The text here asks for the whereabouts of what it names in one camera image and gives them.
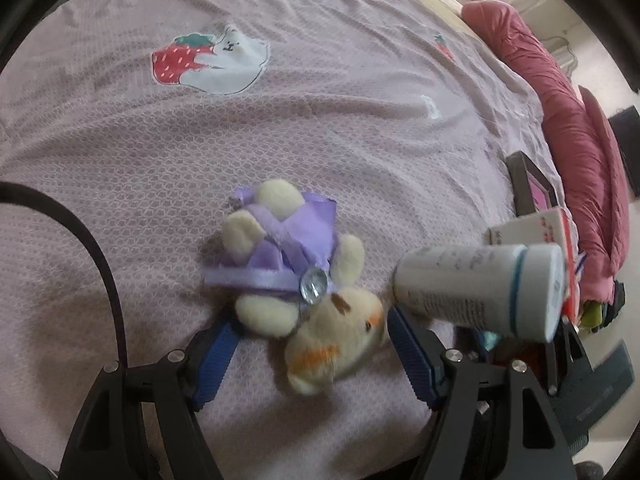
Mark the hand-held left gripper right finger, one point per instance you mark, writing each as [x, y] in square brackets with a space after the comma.
[412, 360]

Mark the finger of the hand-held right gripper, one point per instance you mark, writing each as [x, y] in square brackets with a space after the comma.
[490, 341]
[565, 360]

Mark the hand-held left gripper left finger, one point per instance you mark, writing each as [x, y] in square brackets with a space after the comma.
[215, 360]

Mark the white bottle with lid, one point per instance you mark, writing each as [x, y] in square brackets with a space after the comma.
[475, 285]

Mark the cream bear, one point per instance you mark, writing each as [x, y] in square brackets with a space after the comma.
[300, 280]

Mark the pink shallow cardboard box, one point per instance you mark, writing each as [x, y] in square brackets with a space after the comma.
[530, 185]

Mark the yellow green cloth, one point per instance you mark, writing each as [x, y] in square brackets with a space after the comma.
[592, 316]

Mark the red tissue pack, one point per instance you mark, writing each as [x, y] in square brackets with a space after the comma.
[530, 227]

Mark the pink red duvet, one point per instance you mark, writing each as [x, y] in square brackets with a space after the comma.
[565, 125]

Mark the lilac printed blanket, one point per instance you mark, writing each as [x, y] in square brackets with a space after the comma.
[300, 110]

